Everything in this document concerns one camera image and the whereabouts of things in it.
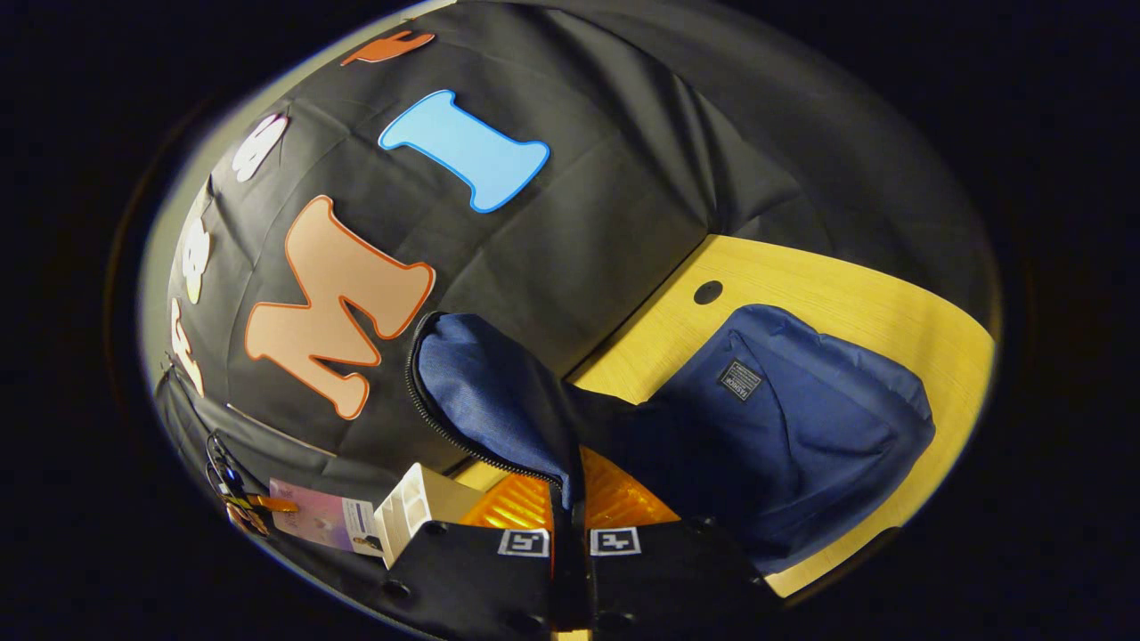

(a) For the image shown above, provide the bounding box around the black backdrop cloth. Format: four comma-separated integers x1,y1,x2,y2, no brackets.
156,0,998,571

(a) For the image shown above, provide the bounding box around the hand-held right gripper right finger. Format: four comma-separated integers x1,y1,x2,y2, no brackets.
579,445,786,638

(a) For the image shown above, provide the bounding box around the blue schoolbag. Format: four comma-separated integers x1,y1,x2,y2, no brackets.
405,304,936,575

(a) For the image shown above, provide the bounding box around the white bookshelf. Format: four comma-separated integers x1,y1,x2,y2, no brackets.
374,463,486,571

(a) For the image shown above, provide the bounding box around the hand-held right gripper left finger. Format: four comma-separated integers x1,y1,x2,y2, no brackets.
383,472,571,641

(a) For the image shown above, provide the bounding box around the pink cover book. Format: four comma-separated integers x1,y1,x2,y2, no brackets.
270,479,386,557

